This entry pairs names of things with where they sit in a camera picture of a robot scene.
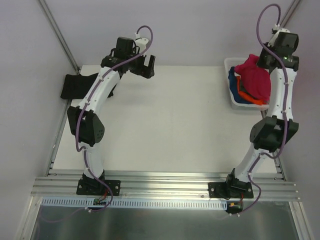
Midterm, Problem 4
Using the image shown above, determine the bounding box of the corner aluminium profile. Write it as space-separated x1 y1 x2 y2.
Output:
36 0 81 73
280 0 303 28

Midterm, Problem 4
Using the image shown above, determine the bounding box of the blue t shirt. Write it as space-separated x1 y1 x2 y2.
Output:
228 66 250 105

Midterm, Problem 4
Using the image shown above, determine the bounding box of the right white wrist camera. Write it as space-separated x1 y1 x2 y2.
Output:
270 24 291 42

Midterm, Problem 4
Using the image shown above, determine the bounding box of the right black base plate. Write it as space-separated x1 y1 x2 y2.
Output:
208 182 254 200

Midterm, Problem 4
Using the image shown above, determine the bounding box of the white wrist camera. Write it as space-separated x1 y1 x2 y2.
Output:
270 24 291 42
134 32 150 53

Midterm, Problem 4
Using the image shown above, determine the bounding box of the aluminium mounting rail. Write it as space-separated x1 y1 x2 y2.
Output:
31 169 302 202

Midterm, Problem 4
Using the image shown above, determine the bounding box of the black folded t shirt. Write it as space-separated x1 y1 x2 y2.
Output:
60 73 120 101

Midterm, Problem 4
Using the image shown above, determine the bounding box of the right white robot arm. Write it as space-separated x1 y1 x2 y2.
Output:
223 27 299 198

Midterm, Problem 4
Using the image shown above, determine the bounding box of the orange t shirt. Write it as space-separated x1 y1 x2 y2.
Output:
236 75 265 106

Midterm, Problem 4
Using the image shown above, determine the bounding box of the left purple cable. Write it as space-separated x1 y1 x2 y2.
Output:
74 25 154 214

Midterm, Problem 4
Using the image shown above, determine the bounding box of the left table edge rail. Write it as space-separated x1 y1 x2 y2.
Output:
44 100 72 177

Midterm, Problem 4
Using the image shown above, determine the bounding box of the white slotted cable duct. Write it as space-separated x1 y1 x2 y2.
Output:
41 197 227 211

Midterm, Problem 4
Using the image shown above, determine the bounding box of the pink t shirt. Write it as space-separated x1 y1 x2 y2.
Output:
234 54 271 103

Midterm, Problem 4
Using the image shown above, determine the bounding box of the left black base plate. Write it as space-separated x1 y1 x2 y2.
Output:
76 178 121 196

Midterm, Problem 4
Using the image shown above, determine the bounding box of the left corner aluminium profile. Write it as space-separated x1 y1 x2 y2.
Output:
36 0 81 73

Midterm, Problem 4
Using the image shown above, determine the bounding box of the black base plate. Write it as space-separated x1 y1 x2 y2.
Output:
76 178 121 196
208 182 254 200

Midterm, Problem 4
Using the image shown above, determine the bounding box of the purple cable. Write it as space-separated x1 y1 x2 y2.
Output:
74 25 154 214
228 4 292 218

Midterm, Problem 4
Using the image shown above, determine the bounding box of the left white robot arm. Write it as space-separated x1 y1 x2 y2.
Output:
67 34 156 194

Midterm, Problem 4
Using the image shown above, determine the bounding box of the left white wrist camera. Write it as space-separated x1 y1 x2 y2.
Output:
134 32 150 53

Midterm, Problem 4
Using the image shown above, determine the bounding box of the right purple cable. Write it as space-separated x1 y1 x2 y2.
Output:
228 4 292 218

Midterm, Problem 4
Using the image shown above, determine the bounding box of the white plastic basket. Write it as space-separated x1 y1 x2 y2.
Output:
224 57 269 111

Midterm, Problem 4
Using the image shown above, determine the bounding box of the right corner aluminium profile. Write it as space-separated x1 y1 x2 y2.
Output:
280 0 303 28

